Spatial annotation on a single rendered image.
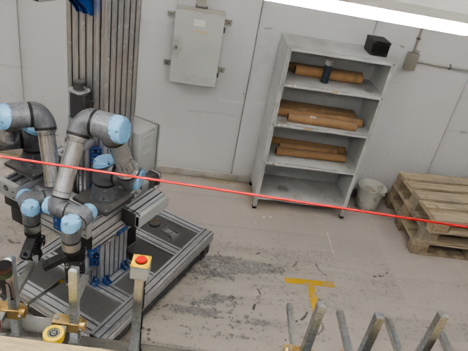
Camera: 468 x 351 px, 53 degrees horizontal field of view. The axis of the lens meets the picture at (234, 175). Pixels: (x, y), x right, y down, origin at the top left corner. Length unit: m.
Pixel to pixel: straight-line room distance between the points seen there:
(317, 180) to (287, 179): 0.33
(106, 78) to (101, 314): 1.42
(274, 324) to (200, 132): 2.01
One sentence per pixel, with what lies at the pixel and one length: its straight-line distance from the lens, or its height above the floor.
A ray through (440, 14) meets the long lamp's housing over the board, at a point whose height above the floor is 2.33.
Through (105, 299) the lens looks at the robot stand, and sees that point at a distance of 3.12.
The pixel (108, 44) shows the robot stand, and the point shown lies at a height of 1.78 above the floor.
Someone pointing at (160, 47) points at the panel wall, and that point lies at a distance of 4.24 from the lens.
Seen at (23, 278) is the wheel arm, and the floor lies 0.86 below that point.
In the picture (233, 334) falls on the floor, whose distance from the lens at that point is 3.28.
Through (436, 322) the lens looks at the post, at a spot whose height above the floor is 1.12.
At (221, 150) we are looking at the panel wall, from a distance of 4.60.
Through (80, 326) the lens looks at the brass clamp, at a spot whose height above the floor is 0.83.
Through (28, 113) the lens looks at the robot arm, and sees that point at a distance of 2.27.
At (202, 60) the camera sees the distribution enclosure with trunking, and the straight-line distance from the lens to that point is 4.00.
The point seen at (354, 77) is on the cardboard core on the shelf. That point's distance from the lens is 4.23.
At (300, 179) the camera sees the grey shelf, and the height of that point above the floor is 0.14.
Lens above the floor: 2.47
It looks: 30 degrees down
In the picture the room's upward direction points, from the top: 11 degrees clockwise
